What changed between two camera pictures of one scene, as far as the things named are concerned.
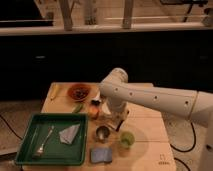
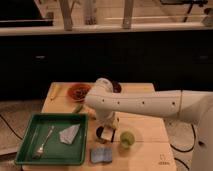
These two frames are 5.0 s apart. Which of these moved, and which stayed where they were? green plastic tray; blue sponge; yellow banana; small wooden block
Moved: small wooden block
Stayed: blue sponge; yellow banana; green plastic tray
